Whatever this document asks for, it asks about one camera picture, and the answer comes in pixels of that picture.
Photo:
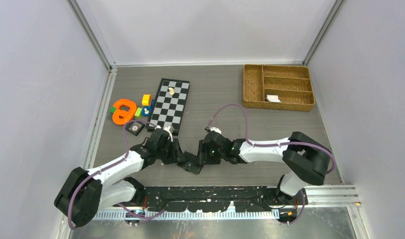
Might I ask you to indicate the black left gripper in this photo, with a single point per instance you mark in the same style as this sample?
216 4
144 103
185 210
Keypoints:
176 152

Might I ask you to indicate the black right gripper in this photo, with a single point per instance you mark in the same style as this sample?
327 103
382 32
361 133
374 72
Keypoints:
204 157

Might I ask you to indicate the black leather card holder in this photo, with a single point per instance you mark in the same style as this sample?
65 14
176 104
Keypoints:
190 162

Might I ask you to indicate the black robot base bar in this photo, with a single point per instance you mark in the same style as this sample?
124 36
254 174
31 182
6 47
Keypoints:
207 199

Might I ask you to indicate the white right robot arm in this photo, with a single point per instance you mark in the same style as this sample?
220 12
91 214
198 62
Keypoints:
309 162

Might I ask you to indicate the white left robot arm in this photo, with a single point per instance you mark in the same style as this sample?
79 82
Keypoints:
86 192

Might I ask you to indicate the black and silver chessboard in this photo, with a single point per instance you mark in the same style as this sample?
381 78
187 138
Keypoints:
169 109

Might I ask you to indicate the lime green block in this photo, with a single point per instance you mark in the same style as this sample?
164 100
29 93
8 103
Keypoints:
138 113

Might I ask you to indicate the blue toy brick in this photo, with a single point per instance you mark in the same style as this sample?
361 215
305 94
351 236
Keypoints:
149 108

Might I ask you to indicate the orange curved toy track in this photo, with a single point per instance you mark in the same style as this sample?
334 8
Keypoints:
124 111

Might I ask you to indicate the yellow toy brick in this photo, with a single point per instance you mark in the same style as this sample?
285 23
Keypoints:
146 100

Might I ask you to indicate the green toy brick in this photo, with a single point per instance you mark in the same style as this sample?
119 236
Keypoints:
112 110

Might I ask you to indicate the woven wicker tray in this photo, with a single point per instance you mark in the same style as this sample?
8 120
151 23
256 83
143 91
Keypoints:
291 83

